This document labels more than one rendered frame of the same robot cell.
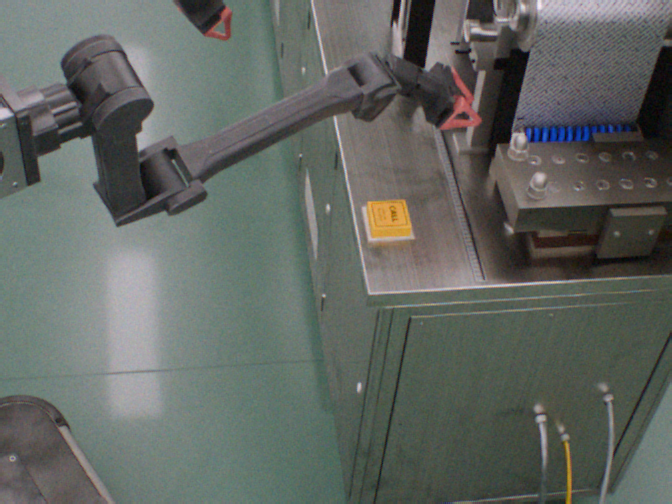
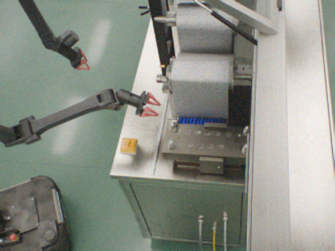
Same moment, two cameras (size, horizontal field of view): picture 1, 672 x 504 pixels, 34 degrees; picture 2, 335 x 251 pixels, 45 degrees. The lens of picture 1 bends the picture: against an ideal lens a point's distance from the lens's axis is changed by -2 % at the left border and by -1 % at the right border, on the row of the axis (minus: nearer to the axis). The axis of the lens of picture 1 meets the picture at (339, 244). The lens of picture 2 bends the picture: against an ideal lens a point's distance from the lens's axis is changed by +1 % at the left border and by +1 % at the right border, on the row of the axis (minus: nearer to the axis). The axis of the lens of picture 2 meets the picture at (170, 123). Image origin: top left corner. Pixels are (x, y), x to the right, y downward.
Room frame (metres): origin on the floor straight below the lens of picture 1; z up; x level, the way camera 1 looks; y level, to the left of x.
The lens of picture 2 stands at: (0.54, -0.82, 2.51)
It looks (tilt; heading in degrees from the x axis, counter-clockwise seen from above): 53 degrees down; 29
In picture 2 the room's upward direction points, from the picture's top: 11 degrees counter-clockwise
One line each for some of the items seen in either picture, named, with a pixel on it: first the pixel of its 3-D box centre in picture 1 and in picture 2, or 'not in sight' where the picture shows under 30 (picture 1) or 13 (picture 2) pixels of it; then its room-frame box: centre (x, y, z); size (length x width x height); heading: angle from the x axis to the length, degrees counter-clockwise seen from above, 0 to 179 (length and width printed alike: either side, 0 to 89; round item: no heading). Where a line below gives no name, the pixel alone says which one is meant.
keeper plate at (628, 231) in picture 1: (630, 233); (211, 165); (1.38, -0.51, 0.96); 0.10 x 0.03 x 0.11; 102
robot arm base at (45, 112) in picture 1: (39, 120); not in sight; (0.99, 0.38, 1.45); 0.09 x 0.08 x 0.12; 40
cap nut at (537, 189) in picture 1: (539, 183); (171, 143); (1.39, -0.33, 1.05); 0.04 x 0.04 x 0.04
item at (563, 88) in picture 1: (584, 91); (201, 106); (1.57, -0.41, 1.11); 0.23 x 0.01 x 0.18; 102
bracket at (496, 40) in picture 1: (481, 84); (170, 97); (1.63, -0.23, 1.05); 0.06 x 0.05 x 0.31; 102
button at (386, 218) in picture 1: (388, 218); (128, 145); (1.40, -0.08, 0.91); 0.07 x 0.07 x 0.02; 12
